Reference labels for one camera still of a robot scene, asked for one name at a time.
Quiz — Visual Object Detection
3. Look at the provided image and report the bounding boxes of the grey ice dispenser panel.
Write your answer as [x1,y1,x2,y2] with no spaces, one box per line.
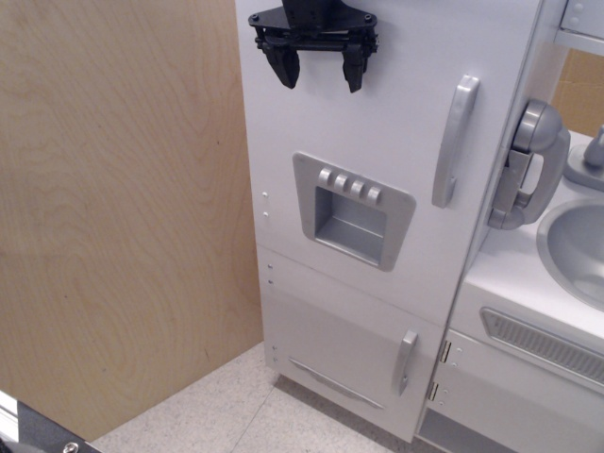
[293,152,416,272]

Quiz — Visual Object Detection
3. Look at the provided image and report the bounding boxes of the white toy fridge cabinet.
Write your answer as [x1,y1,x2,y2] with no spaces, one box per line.
[447,1,567,324]

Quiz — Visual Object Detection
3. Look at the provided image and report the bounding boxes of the grey fridge door handle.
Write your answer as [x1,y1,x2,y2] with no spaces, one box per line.
[431,75,480,209]

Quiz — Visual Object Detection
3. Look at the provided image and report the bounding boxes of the grey toy sink basin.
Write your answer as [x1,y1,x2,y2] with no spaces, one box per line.
[537,199,603,310]

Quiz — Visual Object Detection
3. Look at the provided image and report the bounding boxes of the white lower freezer door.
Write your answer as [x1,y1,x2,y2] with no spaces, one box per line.
[258,247,442,441]

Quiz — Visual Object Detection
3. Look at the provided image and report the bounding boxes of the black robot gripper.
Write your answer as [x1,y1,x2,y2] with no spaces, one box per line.
[248,1,378,93]

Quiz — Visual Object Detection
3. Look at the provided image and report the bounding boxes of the grey toy telephone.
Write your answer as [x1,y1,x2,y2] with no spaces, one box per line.
[488,99,570,230]

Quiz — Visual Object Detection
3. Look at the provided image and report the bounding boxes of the grey vent grille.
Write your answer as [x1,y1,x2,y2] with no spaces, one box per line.
[479,308,603,385]

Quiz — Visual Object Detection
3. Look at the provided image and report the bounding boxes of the white kitchen counter unit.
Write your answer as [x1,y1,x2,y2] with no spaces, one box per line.
[414,126,604,453]

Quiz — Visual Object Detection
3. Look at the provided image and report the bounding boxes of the white fridge door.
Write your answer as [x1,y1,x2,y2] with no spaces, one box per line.
[236,1,539,326]

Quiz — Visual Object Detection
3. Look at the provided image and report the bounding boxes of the grey toy faucet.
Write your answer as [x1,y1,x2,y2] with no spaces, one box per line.
[563,126,603,192]

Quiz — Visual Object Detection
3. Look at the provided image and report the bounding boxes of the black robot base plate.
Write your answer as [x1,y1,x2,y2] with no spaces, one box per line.
[1,392,98,453]

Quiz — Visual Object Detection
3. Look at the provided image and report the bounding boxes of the grey freezer door handle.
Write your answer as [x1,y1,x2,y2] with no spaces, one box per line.
[392,330,418,396]

